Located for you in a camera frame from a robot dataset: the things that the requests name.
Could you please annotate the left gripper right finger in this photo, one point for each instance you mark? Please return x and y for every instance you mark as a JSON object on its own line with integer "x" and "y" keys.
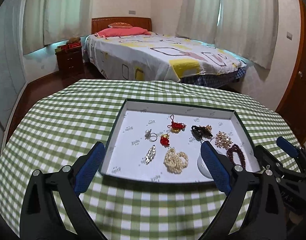
{"x": 265, "y": 216}

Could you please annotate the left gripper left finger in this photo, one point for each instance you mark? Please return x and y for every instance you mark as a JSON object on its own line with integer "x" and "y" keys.
{"x": 40, "y": 217}

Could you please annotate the white jade bangle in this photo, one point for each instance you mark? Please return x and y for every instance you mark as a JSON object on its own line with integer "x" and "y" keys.
{"x": 205, "y": 167}

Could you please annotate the large pearl gold brooch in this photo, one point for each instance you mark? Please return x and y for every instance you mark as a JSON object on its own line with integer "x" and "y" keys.
{"x": 222, "y": 140}

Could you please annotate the silver rhinestone brooch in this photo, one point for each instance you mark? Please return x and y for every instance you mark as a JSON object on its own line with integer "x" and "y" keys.
{"x": 150, "y": 154}

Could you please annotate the red knot gold charm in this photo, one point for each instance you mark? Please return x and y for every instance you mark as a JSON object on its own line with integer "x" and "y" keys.
{"x": 176, "y": 127}

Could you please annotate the red flower gold ornament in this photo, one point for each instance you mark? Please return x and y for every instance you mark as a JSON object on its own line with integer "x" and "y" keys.
{"x": 164, "y": 140}

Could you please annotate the green jewelry tray box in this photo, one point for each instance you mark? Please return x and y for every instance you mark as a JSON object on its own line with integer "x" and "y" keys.
{"x": 140, "y": 124}

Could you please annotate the brown wooden door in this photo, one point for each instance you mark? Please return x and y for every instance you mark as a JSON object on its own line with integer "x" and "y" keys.
{"x": 292, "y": 107}

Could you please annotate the glass wardrobe door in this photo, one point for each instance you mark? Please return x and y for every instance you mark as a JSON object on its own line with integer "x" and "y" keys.
{"x": 12, "y": 77}

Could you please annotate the bed with patterned sheet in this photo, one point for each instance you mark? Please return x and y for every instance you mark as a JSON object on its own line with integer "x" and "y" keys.
{"x": 159, "y": 57}

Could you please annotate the dark wooden nightstand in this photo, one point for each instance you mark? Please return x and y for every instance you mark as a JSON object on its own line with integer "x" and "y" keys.
{"x": 69, "y": 60}

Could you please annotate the right white curtain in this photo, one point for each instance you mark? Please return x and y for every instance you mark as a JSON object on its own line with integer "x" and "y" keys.
{"x": 247, "y": 28}

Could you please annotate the white curtain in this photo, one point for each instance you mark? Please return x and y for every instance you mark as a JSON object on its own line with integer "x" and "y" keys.
{"x": 247, "y": 28}
{"x": 50, "y": 21}

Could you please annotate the red items on nightstand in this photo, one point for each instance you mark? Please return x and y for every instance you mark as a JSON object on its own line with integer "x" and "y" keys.
{"x": 73, "y": 42}

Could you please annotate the wooden headboard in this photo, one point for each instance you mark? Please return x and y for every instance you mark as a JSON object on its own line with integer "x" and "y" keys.
{"x": 101, "y": 23}

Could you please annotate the left white curtain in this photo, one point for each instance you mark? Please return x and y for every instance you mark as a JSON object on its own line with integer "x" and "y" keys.
{"x": 50, "y": 21}

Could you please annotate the orange small pillow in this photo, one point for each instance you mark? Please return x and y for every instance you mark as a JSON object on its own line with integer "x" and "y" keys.
{"x": 120, "y": 25}

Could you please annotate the pink pillow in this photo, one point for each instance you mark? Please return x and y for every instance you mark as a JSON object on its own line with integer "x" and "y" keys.
{"x": 116, "y": 32}

